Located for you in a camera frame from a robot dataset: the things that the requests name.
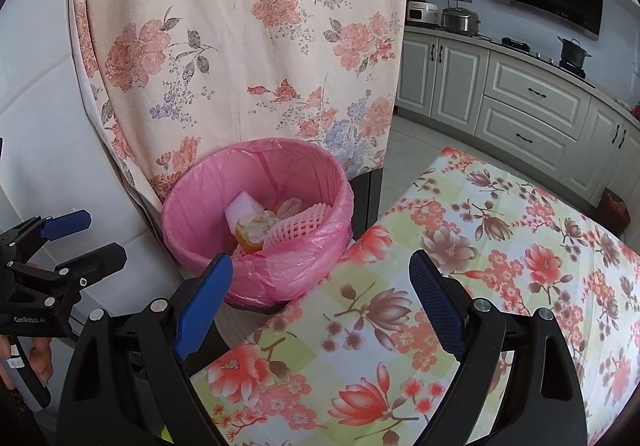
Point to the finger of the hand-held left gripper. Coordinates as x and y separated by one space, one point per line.
65 223
100 260

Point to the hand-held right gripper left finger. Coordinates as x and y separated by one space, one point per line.
205 311

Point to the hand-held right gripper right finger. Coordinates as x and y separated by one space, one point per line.
437 306

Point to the pink-lined trash bin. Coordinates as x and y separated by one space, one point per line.
200 206

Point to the white foam roll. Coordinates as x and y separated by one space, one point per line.
240 208

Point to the large pink foam net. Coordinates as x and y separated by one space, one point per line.
300 223

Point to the white tissue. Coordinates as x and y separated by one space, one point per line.
287 207

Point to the person's left hand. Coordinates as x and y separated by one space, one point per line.
42 358

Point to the floral tablecloth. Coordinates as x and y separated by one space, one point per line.
350 326

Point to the black chair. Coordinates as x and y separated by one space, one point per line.
367 201

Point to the red bag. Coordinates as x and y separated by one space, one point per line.
615 208

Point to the cream lower cabinets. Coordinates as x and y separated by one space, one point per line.
530 95

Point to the floral curtain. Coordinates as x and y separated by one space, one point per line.
225 50

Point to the black gas stove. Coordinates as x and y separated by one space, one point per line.
515 43

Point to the red kettle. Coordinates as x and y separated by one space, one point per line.
636 109

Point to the steel rice cooker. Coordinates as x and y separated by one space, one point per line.
460 21

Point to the black cooking pot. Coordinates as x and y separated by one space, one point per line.
572 54

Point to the white rice cooker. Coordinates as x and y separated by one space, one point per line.
422 11

